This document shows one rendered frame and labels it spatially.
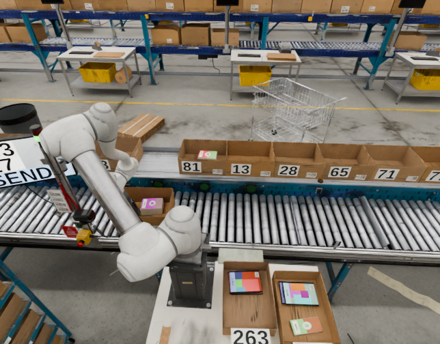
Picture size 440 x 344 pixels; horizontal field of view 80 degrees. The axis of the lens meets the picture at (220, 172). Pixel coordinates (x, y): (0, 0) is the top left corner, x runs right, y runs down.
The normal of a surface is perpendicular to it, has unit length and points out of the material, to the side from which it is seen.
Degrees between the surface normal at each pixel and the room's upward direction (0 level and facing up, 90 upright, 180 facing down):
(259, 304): 1
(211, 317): 0
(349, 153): 90
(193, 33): 86
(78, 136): 46
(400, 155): 89
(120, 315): 0
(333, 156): 89
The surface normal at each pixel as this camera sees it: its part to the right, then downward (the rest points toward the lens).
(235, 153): -0.05, 0.63
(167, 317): 0.00, -0.77
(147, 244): 0.46, -0.35
